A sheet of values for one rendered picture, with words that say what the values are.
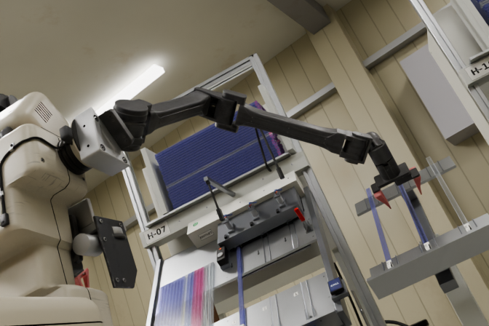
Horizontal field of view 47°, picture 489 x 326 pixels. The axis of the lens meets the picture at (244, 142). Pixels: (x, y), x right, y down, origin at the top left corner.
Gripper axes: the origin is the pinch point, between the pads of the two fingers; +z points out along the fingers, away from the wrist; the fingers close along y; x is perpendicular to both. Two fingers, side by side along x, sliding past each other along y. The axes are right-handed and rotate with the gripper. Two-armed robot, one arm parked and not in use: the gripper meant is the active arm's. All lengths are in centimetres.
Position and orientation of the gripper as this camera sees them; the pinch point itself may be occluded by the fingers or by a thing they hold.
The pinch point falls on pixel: (404, 199)
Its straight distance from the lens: 173.7
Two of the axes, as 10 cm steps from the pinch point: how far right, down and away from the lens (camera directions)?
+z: 5.1, 8.0, 3.1
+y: -8.6, 4.6, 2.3
